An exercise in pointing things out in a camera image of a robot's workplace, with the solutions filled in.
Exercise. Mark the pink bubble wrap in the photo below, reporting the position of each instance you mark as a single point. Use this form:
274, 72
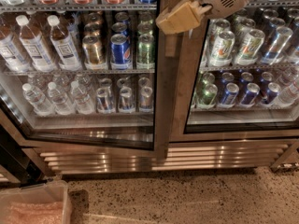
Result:
34, 213

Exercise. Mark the water bottle right fridge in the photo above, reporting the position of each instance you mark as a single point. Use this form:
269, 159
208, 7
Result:
288, 95

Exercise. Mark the water bottle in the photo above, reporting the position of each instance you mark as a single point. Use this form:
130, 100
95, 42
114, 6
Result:
60, 99
82, 98
38, 100

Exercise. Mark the water bottle right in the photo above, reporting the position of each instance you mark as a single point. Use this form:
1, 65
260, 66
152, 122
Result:
82, 98

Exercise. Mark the blue pepsi can front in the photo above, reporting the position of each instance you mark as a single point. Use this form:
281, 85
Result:
120, 52

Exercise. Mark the blue can lower far right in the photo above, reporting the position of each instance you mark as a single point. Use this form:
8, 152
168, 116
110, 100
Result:
269, 94

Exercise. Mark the tea bottle white label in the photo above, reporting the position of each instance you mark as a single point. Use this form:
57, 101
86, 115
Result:
11, 49
36, 45
64, 45

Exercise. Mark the slim energy can right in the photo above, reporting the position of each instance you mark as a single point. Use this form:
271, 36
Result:
145, 99

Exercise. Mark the green soda can front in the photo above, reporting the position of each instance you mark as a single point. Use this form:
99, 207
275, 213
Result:
145, 51

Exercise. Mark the slim energy can middle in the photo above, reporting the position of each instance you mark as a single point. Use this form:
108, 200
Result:
126, 100

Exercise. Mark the blue can lower left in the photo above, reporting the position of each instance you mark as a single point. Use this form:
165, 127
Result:
229, 95

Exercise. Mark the white 7up can right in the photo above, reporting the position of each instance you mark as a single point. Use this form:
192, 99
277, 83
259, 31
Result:
249, 47

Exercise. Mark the tea bottle white label left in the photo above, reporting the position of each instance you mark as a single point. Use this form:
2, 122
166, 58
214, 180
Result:
11, 49

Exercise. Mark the slim energy can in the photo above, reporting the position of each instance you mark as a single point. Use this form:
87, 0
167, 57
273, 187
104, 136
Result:
126, 100
104, 101
145, 99

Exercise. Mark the clear plastic storage bin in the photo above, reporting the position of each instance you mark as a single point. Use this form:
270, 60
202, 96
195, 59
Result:
51, 192

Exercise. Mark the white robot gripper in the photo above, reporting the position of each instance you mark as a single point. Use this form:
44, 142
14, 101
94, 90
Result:
187, 14

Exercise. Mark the silver blue can right fridge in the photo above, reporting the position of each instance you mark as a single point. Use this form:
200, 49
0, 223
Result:
274, 46

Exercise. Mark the water bottle left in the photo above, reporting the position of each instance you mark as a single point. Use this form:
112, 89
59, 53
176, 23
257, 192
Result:
38, 100

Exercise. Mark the glass fridge door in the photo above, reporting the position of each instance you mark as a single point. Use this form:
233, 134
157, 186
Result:
137, 133
240, 122

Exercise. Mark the white 7up can left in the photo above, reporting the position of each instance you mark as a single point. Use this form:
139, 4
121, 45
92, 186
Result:
220, 54

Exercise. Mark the slim energy can left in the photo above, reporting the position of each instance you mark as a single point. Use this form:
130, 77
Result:
104, 101

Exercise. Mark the green can lower right fridge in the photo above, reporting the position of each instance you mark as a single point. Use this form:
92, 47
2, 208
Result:
207, 96

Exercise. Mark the gold soda can front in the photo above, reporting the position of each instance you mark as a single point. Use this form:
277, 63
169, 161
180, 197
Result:
95, 58

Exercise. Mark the water bottle middle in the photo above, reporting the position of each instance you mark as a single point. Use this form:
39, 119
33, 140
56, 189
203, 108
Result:
60, 99

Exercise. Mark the tea bottle white label middle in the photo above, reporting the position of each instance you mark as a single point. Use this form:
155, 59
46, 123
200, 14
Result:
36, 45

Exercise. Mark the white 7up can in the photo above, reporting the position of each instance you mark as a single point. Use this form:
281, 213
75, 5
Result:
220, 54
249, 47

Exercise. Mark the tea bottle white label right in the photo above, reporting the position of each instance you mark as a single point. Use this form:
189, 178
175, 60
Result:
64, 45

